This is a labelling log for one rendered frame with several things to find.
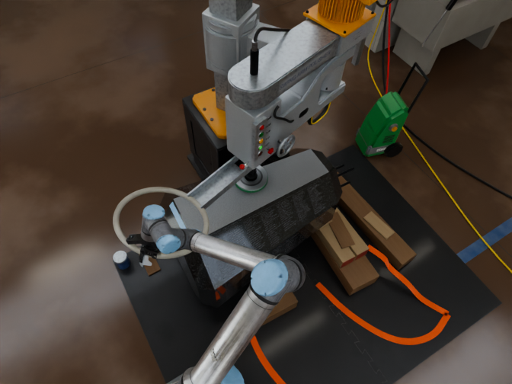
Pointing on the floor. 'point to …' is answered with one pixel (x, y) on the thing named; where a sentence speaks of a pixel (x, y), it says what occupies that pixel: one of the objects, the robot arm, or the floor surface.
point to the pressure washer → (386, 122)
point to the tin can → (121, 260)
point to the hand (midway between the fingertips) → (143, 260)
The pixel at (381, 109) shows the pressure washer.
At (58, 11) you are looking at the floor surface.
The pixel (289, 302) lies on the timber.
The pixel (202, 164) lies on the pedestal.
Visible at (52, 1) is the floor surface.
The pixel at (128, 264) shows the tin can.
